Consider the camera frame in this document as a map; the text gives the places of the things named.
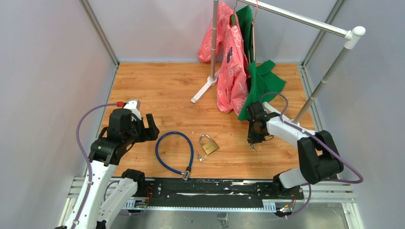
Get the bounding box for silver padlock keys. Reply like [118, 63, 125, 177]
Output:
[249, 143, 257, 153]

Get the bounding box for brass padlock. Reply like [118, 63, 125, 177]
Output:
[199, 135, 219, 156]

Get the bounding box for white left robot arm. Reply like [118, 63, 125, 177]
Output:
[60, 108, 160, 229]

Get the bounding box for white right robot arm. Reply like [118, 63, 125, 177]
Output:
[247, 102, 344, 199]

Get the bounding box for green garment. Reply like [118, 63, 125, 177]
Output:
[236, 6, 286, 121]

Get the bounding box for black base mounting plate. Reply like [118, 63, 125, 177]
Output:
[131, 178, 304, 209]

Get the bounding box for pink patterned garment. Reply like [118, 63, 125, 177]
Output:
[215, 2, 249, 115]

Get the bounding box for pink clothes hanger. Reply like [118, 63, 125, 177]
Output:
[235, 0, 258, 64]

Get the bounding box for metal clothes rack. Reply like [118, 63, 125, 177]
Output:
[191, 0, 366, 124]

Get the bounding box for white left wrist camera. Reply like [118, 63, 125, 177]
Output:
[124, 99, 142, 120]

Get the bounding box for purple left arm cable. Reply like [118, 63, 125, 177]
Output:
[69, 102, 124, 229]

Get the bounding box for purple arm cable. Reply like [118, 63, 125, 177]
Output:
[258, 92, 364, 185]
[69, 102, 124, 229]

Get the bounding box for blue cable lock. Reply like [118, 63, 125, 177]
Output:
[155, 131, 194, 181]

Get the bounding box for small silver cable-lock keys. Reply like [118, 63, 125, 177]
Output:
[196, 152, 204, 162]

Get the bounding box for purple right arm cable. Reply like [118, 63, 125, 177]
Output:
[258, 92, 364, 185]

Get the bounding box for aluminium frame rail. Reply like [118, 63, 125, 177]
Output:
[79, 0, 119, 68]

